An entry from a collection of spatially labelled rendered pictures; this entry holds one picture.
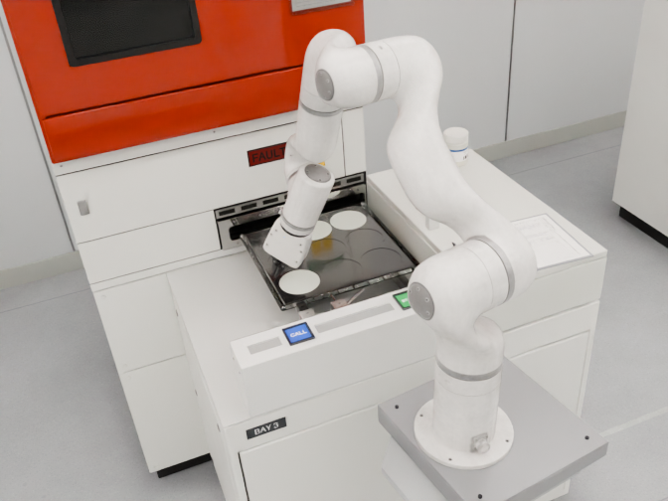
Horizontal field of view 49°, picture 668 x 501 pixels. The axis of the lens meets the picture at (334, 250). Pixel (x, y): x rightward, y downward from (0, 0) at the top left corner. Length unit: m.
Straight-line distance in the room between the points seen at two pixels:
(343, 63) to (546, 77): 3.16
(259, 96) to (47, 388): 1.69
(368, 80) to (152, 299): 1.11
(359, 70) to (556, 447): 0.79
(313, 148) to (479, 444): 0.66
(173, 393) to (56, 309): 1.30
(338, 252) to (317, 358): 0.43
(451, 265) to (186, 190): 0.98
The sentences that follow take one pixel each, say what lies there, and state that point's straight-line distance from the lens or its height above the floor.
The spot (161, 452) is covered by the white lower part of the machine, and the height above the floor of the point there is 0.16.
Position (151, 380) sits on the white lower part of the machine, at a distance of 2.29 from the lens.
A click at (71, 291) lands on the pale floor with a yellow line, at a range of 3.62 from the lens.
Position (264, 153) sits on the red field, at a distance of 1.98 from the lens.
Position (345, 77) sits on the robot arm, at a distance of 1.21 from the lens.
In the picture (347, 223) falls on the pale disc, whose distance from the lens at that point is 2.02.
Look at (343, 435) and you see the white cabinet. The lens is 1.74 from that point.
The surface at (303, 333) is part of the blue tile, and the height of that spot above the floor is 0.96.
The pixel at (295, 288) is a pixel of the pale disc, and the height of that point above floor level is 0.90.
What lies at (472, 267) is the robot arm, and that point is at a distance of 1.17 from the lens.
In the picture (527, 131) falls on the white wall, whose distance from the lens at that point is 4.39.
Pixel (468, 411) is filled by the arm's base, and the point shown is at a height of 0.98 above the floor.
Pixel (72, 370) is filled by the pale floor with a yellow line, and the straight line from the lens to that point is 3.16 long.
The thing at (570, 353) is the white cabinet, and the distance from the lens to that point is 1.97.
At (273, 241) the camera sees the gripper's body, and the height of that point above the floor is 1.03.
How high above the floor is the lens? 1.96
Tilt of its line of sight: 34 degrees down
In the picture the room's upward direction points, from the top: 5 degrees counter-clockwise
